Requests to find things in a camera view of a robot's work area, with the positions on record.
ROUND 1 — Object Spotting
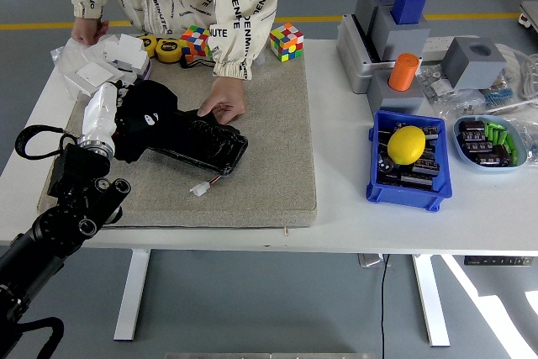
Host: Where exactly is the black hanging power cable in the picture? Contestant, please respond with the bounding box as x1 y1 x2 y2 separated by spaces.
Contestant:
379 253 390 359

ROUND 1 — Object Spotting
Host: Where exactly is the yellow tape measure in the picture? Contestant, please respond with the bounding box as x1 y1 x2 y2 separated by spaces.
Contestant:
136 33 159 58
156 37 184 64

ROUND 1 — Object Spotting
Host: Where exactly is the white coiled cable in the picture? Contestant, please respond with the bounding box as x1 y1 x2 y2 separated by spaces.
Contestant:
495 42 538 102

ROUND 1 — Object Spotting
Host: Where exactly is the light blue bowl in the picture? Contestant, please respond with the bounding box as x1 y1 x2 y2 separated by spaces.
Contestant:
452 114 529 173

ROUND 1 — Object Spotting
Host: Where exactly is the black table control panel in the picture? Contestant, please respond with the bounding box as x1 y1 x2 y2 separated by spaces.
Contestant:
463 255 535 267

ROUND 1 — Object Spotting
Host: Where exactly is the multicoloured puzzle cube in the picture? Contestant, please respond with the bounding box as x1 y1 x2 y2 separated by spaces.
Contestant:
179 24 214 63
269 22 305 63

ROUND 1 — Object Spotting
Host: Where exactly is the yellow lemon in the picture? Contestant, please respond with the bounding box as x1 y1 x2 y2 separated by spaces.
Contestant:
387 125 427 166

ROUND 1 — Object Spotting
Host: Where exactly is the grey block with round hole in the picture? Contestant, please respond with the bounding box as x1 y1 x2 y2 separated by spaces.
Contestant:
440 36 509 92

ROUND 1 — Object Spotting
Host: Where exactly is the bundle of blue resistors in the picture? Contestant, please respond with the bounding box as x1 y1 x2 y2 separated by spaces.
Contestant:
483 84 515 108

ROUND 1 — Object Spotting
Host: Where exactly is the person's right hand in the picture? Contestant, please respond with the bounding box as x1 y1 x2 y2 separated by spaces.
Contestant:
70 17 109 47

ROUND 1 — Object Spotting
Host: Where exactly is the black rag with red tag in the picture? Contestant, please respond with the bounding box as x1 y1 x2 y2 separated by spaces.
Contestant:
111 80 198 163

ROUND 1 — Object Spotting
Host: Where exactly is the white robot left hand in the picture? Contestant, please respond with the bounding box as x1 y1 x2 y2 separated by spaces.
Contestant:
80 79 129 146

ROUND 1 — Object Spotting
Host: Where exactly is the grey box under table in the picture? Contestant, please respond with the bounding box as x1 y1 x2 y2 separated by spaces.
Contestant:
357 252 393 268

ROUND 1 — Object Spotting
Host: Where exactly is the grey square holder block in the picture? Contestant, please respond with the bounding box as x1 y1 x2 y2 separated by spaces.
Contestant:
367 69 426 116
372 5 432 64
355 0 397 37

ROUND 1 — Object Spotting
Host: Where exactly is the clear bag of small screws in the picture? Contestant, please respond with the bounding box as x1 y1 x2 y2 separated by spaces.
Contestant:
440 89 489 121

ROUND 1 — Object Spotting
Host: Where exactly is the blue plastic bottle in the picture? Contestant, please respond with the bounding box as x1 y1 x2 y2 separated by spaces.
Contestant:
391 0 427 26

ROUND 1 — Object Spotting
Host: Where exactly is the white table leg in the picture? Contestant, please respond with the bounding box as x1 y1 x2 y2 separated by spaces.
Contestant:
411 254 451 348
113 248 151 341

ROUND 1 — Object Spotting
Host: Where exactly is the purple tray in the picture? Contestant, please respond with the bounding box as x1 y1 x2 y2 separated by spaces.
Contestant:
133 56 153 82

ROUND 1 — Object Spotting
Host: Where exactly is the grey-brown mat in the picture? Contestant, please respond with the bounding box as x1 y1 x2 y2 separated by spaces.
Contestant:
36 41 319 230

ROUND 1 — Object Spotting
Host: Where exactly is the white power strip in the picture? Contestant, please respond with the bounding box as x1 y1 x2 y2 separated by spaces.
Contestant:
422 34 481 61

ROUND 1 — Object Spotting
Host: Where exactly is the white folded cardboard box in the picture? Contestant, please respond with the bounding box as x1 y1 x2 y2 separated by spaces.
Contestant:
103 34 149 72

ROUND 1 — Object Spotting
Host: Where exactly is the white square switch plate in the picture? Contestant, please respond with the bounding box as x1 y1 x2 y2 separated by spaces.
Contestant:
74 61 115 90

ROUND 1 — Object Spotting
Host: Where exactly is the clear flat plastic case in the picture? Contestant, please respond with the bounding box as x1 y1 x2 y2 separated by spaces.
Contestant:
74 45 144 98

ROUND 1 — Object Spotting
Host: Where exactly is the white cart corner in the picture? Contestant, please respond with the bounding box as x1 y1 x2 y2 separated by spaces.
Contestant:
519 0 538 34

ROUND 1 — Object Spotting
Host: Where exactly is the orange cylinder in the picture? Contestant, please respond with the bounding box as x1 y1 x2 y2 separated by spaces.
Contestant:
388 52 422 92

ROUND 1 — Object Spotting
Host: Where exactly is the crumpled clear plastic bag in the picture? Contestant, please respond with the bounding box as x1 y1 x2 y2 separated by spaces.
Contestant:
509 116 538 167

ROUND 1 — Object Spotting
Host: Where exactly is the blue plastic bin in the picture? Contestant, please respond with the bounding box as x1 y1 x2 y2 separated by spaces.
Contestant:
366 109 454 212

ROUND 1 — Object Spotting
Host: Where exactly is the person's left hand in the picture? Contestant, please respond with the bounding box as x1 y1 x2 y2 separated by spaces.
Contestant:
197 76 247 126

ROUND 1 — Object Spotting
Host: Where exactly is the large light grey enclosure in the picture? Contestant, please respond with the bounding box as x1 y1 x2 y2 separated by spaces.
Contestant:
335 13 394 95

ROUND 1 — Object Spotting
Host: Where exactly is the white connector with orange wires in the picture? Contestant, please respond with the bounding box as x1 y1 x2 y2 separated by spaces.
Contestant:
189 173 224 198

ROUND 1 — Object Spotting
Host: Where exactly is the clear bag of metal parts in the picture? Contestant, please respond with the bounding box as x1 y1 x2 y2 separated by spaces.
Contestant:
417 63 456 104

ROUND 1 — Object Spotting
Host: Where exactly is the black wrist strap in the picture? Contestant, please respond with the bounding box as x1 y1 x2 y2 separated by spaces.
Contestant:
180 57 216 70

